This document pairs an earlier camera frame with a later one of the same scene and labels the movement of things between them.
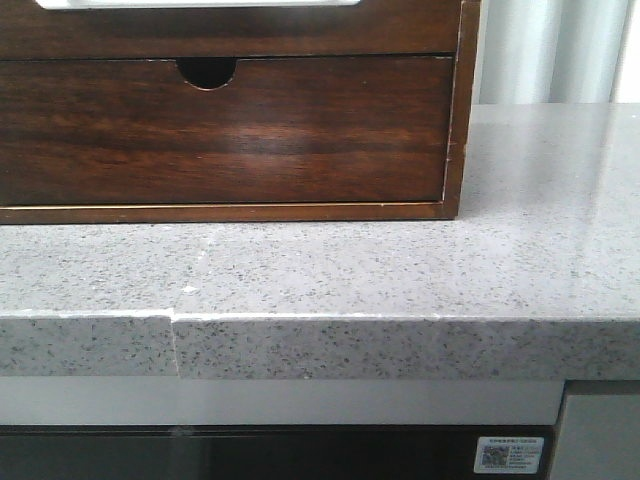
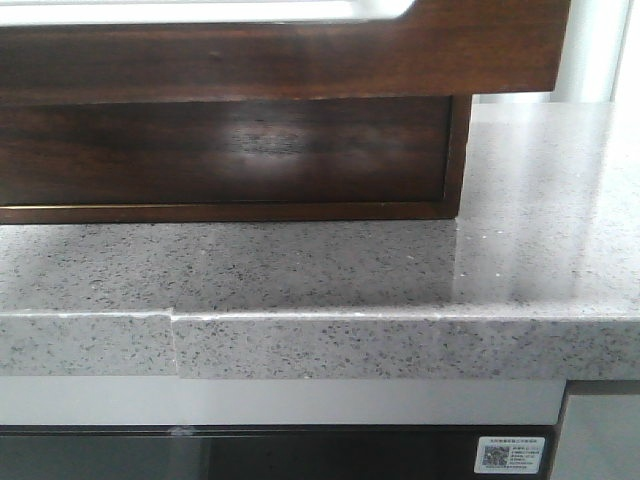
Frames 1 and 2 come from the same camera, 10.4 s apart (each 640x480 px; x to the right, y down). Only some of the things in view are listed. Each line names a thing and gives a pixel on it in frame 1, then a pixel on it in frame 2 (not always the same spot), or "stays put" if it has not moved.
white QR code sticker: (508, 454) stays put
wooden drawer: (82, 29) → (439, 46)
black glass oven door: (258, 452) stays put
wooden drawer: (134, 131) stays put
